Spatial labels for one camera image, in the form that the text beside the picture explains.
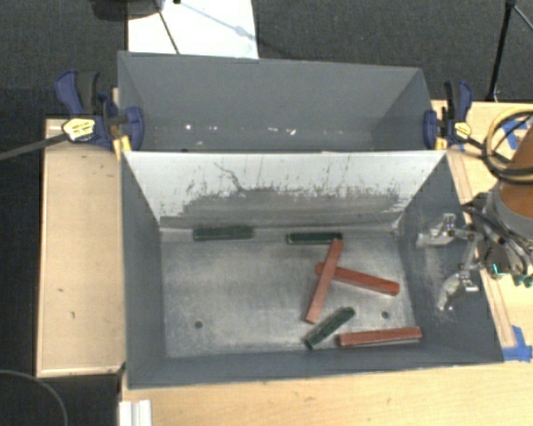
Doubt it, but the dark green flat block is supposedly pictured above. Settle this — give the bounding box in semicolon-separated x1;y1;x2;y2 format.
192;225;255;242
285;232;345;246
302;305;357;351

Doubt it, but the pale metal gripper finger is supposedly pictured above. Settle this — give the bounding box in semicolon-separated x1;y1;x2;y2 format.
434;272;481;312
416;212;464;250

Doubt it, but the red-brown flat block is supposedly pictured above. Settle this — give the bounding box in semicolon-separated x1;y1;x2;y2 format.
304;238;346;326
314;261;402;297
335;326;424;350

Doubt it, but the pale wood flat board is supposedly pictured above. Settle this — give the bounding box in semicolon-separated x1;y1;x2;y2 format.
35;117;128;379

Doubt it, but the grey metal bin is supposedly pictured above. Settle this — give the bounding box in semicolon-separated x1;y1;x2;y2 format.
116;50;505;390

